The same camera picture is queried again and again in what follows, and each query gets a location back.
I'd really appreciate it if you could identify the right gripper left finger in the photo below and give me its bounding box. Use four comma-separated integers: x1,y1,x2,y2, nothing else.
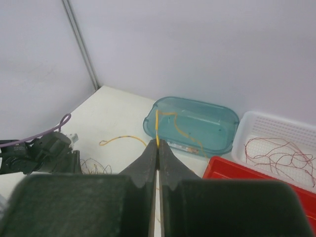
0,141,158,237

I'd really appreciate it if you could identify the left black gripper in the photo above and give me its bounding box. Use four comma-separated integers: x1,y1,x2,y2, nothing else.
0,132,81,175

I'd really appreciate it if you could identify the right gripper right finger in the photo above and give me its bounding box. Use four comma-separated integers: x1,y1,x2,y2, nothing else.
158,140,314,237

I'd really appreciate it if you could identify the yellow black wire bundle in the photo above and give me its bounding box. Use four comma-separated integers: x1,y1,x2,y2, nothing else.
80,158,113,175

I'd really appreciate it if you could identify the thin red wire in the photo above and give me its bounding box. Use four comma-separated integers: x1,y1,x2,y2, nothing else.
244,137,316,188

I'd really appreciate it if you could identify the red plastic tray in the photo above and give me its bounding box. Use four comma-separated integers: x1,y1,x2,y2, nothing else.
203,156,316,234

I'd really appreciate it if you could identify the teal transparent plastic bin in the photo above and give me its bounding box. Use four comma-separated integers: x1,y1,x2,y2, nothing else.
143,96,239,157

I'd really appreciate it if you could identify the white perforated plastic basket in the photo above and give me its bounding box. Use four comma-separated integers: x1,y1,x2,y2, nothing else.
231,111,316,193

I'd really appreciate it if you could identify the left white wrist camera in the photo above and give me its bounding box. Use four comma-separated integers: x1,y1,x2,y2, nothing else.
66,133,79,143

